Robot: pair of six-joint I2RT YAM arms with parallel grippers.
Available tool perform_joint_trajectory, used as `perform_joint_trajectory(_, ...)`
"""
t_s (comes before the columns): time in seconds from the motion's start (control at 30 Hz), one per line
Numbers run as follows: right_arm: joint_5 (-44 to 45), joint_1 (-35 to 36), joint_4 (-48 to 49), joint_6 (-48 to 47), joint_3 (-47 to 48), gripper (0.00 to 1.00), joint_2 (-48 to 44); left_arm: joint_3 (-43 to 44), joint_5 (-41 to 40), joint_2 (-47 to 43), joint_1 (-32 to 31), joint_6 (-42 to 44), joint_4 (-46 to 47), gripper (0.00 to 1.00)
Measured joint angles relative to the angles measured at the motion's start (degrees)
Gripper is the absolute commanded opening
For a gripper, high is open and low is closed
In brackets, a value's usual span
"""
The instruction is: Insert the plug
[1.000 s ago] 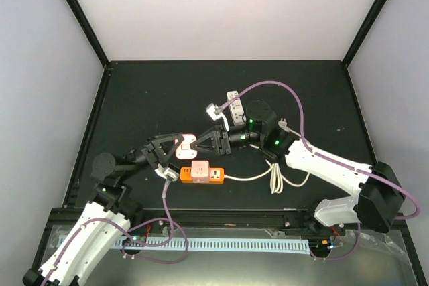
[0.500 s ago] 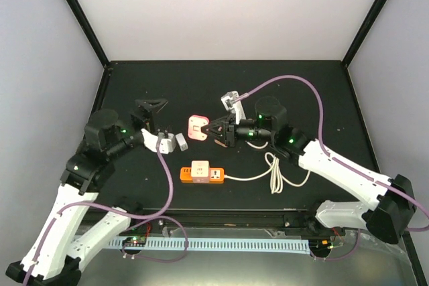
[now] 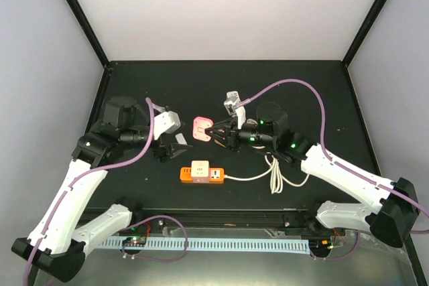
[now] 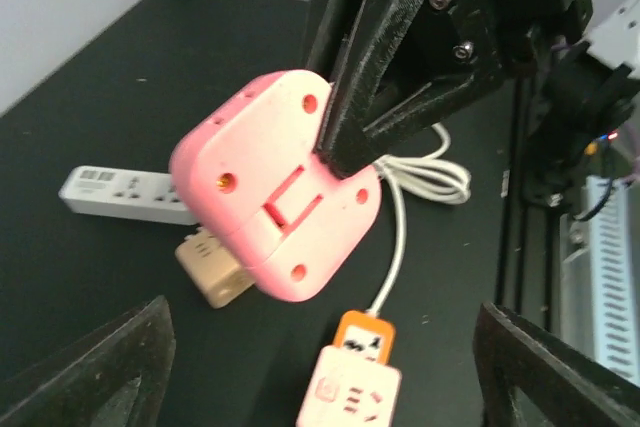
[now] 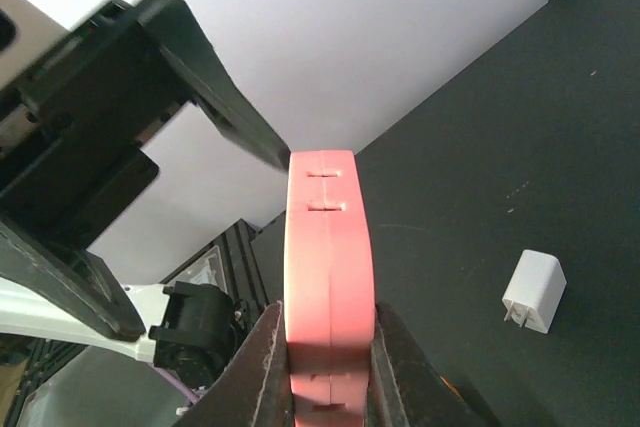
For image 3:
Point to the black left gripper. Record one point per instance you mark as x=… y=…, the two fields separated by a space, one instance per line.
x=159 y=151

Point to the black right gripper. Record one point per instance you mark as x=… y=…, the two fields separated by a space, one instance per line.
x=229 y=126

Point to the pink plug adapter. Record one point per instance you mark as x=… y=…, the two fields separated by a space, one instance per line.
x=200 y=124

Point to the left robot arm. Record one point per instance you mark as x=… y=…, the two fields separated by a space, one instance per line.
x=57 y=245

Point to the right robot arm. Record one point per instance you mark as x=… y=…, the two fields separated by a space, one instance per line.
x=385 y=208

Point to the white cube socket adapter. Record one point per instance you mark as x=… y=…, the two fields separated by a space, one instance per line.
x=200 y=171

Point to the white power strip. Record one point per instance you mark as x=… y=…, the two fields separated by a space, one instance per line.
x=233 y=94

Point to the orange power strip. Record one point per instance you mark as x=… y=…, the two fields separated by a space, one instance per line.
x=217 y=176

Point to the left circuit board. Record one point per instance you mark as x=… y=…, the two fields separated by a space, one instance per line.
x=134 y=241

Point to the circuit board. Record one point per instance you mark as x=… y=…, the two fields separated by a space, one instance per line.
x=321 y=244
x=134 y=241

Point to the right circuit board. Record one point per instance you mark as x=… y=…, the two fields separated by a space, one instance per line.
x=321 y=244

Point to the black mounting rail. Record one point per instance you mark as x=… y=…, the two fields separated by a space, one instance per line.
x=300 y=221

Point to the light blue slotted cable duct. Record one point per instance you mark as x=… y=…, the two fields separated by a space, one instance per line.
x=252 y=245

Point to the black left frame post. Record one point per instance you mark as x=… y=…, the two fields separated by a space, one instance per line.
x=88 y=31

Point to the black frame post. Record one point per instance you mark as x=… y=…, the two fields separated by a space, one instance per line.
x=368 y=22
x=88 y=31

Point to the black right frame post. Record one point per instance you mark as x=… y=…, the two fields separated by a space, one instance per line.
x=368 y=22

